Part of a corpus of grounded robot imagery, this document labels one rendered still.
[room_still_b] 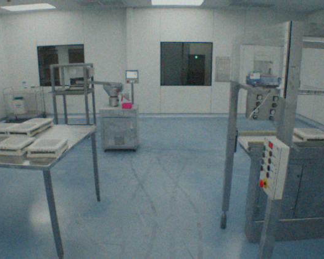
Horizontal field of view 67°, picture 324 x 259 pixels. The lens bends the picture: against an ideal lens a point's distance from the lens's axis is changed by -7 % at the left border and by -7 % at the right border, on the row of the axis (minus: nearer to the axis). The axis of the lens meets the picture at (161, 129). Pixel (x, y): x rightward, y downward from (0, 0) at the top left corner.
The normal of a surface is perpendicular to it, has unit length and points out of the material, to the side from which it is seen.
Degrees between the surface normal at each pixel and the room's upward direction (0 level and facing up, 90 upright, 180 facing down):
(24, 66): 90
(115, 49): 90
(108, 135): 89
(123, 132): 90
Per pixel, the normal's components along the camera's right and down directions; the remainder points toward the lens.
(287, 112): 0.00, 0.26
